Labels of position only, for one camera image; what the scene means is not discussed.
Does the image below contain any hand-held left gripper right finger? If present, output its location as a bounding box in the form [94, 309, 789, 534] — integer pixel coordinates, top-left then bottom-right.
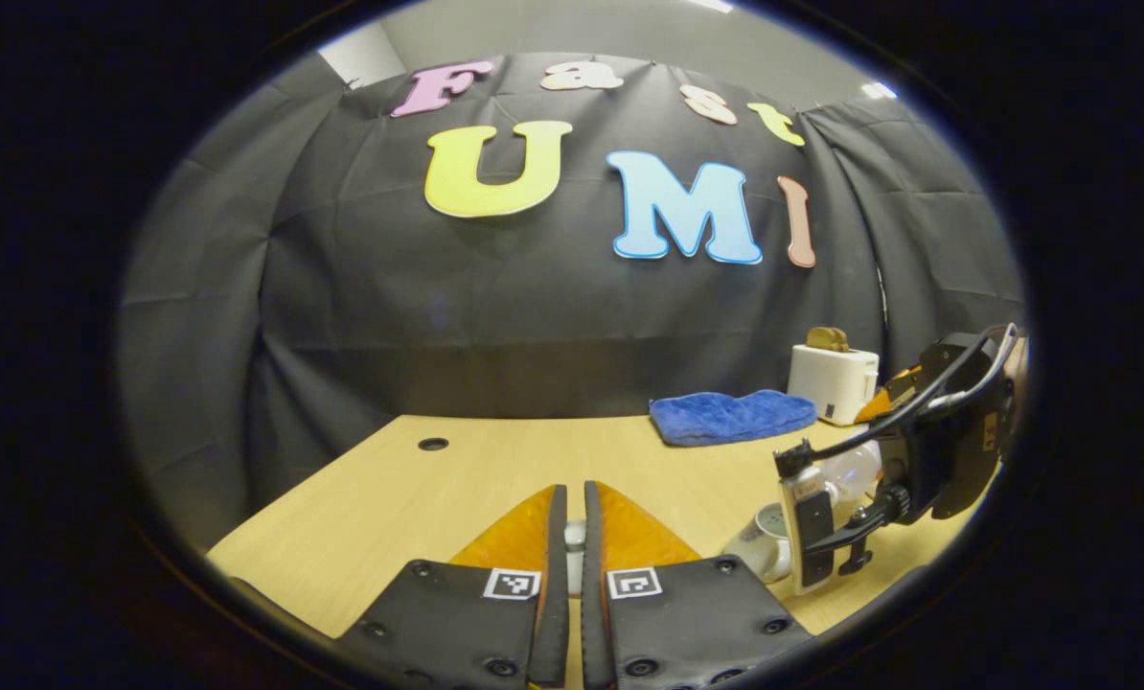
[582, 479, 814, 690]

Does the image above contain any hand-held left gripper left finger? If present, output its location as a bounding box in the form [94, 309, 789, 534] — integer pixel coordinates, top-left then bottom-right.
[337, 483, 571, 690]

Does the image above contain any white ceramic teacup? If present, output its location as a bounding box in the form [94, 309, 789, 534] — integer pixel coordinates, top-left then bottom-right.
[722, 502, 803, 584]

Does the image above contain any white teacup lid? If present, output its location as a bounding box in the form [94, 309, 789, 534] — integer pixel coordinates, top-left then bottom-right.
[564, 519, 588, 595]

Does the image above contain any clear plastic water bottle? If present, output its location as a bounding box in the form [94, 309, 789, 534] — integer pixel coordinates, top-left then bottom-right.
[814, 439, 887, 507]

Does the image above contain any white toaster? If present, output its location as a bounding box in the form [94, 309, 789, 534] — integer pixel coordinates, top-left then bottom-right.
[787, 343, 881, 426]

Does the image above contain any blue towel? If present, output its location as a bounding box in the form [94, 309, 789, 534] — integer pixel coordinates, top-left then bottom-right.
[649, 389, 819, 448]

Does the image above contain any black cable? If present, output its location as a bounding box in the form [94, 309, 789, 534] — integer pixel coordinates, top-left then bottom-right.
[773, 324, 1021, 477]

